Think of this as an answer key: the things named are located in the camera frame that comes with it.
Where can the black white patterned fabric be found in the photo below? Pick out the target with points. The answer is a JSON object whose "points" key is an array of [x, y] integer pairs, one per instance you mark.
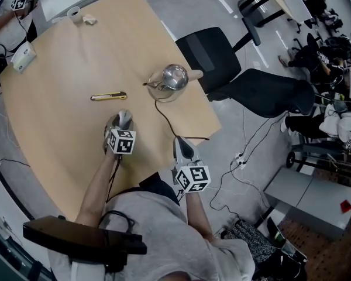
{"points": [[251, 240]]}

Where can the white cup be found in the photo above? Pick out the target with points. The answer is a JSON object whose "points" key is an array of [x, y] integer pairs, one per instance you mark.
{"points": [[74, 15]]}

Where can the grey cabinet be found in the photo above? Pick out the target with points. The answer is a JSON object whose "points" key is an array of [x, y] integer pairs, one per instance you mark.
{"points": [[310, 199]]}

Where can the person's right forearm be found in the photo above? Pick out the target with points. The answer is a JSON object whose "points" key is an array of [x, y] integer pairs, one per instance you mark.
{"points": [[199, 215]]}

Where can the crumpled tissue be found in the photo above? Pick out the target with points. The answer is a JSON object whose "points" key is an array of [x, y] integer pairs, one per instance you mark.
{"points": [[89, 19]]}

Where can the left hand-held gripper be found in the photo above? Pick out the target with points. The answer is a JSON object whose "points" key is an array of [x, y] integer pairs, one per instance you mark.
{"points": [[121, 142]]}

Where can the black office chair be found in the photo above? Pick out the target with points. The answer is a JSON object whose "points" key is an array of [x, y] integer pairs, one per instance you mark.
{"points": [[222, 66]]}

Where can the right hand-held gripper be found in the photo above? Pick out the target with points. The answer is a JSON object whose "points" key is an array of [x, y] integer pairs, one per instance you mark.
{"points": [[193, 177]]}

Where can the person's black trousers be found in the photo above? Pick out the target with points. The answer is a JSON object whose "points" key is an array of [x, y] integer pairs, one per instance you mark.
{"points": [[159, 186]]}

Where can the person's grey shirt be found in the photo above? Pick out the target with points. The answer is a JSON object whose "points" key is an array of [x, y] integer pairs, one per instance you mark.
{"points": [[152, 239]]}

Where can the red tag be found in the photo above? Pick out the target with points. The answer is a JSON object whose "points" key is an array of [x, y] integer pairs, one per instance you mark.
{"points": [[346, 206]]}

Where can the person's left forearm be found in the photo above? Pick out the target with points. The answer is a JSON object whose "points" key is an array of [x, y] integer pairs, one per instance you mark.
{"points": [[96, 192]]}

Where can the black chair armrest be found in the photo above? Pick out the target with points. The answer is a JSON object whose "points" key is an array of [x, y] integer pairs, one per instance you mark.
{"points": [[76, 239]]}

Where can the yellow utility knife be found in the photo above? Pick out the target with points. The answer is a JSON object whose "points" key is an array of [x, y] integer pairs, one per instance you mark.
{"points": [[108, 96]]}

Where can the white box device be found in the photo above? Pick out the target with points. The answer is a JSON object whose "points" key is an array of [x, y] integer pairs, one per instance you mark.
{"points": [[23, 56]]}

